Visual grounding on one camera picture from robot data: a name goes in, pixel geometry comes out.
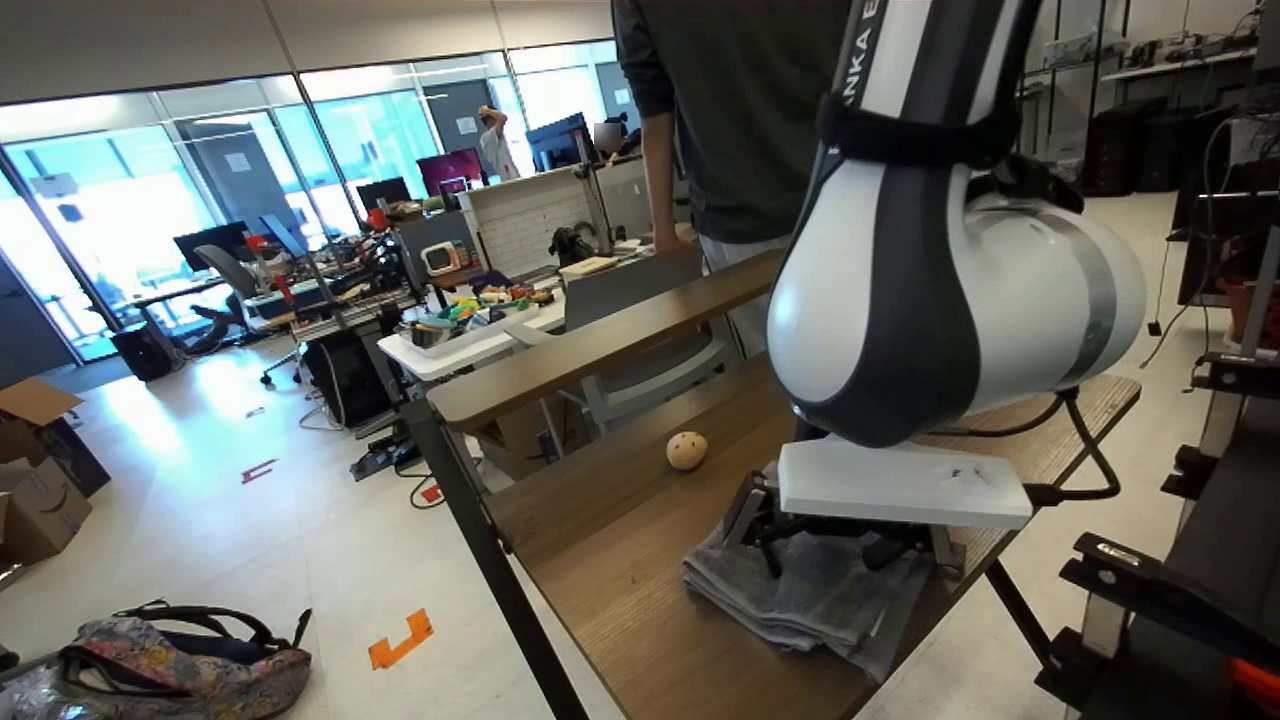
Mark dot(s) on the cardboard boxes on floor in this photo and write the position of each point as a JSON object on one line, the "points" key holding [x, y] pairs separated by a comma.
{"points": [[46, 471]]}

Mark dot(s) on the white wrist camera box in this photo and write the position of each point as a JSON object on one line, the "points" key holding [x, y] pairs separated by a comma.
{"points": [[902, 487]]}

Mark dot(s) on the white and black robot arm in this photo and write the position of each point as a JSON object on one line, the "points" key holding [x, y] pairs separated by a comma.
{"points": [[928, 276]]}

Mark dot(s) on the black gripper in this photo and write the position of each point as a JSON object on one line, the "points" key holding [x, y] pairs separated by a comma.
{"points": [[834, 537]]}

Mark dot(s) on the orange tape floor marker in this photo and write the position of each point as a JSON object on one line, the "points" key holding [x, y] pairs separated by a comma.
{"points": [[395, 648]]}

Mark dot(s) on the colourful backpack on floor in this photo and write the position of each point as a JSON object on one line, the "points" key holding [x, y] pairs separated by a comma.
{"points": [[166, 660]]}

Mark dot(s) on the grey towel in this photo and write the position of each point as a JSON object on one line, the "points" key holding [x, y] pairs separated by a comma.
{"points": [[821, 600]]}

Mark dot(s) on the standing person in dark shirt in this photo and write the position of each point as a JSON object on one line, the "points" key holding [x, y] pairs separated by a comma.
{"points": [[731, 97]]}

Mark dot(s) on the white desk with toys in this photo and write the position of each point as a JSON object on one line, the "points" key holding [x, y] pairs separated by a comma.
{"points": [[472, 325]]}

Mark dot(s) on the raised wooden desk shelf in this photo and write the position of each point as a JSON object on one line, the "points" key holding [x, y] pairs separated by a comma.
{"points": [[676, 302]]}

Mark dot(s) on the round beige cookie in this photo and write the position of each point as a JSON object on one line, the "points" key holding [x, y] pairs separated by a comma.
{"points": [[684, 451]]}

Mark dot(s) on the black clamp with orange handle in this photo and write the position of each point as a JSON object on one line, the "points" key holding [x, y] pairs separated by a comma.
{"points": [[1197, 633]]}

